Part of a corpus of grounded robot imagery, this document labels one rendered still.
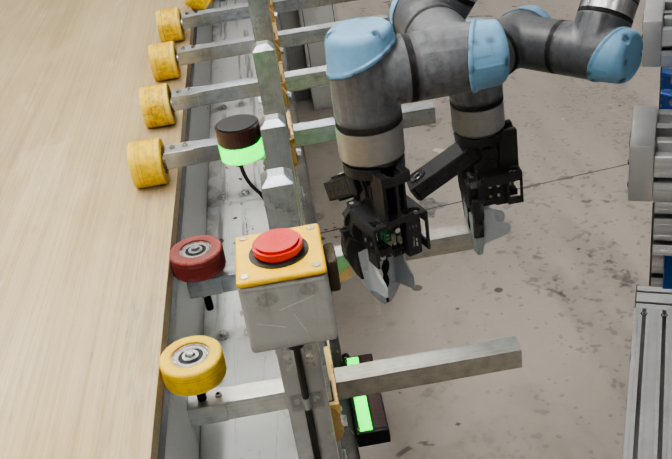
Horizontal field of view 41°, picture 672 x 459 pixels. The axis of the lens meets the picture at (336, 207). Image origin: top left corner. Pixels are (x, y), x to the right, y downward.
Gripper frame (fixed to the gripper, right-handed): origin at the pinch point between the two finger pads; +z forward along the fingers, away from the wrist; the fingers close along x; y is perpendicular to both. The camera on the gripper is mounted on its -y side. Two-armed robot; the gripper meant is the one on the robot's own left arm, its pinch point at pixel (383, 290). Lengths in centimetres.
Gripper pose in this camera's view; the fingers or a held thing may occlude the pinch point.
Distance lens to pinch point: 115.0
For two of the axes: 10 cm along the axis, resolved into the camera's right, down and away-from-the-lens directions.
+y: 4.4, 4.0, -8.0
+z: 1.3, 8.6, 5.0
